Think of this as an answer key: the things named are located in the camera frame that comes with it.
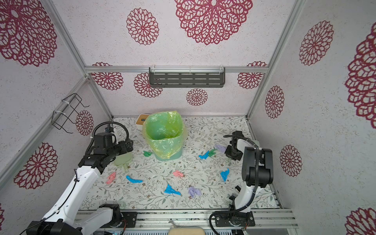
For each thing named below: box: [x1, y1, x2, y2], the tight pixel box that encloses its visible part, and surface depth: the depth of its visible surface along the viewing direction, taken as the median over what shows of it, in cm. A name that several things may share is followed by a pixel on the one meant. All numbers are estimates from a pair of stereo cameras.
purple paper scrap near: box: [188, 186, 202, 198], surface depth 84 cm
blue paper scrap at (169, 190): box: [163, 183, 182, 196], surface depth 85 cm
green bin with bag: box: [141, 110, 188, 161], surface depth 87 cm
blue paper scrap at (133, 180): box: [125, 175, 143, 184], surface depth 89 cm
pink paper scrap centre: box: [172, 170, 184, 177], surface depth 91 cm
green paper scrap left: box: [142, 150, 152, 158], surface depth 100 cm
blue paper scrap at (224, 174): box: [220, 168, 230, 183], surface depth 91 cm
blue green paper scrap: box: [198, 148, 218, 160], surface depth 99 cm
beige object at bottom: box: [167, 226, 206, 235], surface depth 70 cm
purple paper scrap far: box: [215, 144, 227, 153], surface depth 103 cm
